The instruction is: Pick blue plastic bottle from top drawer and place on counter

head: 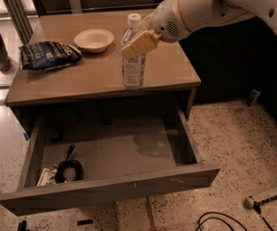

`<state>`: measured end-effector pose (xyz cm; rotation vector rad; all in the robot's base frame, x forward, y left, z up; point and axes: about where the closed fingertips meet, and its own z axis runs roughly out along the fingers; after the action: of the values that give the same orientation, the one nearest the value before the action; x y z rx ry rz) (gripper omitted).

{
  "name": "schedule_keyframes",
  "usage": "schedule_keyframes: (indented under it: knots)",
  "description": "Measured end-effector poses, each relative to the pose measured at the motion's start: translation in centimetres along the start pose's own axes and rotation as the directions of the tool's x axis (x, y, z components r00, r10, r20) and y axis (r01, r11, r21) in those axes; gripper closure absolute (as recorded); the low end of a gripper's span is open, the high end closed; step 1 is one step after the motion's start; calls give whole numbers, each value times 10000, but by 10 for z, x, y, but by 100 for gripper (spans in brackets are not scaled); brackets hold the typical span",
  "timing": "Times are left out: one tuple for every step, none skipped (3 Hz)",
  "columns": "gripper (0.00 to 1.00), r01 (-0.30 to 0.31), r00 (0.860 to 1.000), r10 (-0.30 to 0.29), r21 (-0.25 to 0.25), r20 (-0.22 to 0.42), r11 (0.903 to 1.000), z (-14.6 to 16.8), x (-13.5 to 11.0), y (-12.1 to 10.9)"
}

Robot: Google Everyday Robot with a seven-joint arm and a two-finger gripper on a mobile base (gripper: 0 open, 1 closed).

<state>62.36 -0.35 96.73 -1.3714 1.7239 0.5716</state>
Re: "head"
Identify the black floor cable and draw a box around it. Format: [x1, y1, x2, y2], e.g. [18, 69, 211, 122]
[195, 205, 276, 231]

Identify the white power adapter box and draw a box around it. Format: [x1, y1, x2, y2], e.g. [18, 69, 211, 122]
[37, 167, 57, 187]

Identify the white paper bowl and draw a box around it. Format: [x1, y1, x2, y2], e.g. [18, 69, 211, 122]
[74, 29, 114, 53]

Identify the grey open drawer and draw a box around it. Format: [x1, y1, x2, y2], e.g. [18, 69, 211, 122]
[0, 109, 220, 216]

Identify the brown counter cabinet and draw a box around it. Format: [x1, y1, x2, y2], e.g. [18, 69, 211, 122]
[5, 8, 203, 137]

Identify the white power strip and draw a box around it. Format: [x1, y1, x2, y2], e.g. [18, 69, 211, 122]
[244, 187, 277, 209]

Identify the small black floor object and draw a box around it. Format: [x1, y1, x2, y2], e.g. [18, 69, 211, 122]
[77, 219, 93, 226]

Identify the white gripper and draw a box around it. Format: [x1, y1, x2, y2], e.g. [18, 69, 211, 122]
[121, 0, 190, 59]

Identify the blue chip bag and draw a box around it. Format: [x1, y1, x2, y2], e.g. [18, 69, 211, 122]
[19, 41, 82, 70]

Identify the clear plastic water bottle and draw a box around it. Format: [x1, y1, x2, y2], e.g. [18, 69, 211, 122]
[121, 13, 146, 90]

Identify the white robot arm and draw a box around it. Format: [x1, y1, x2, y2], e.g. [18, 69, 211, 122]
[121, 0, 277, 59]

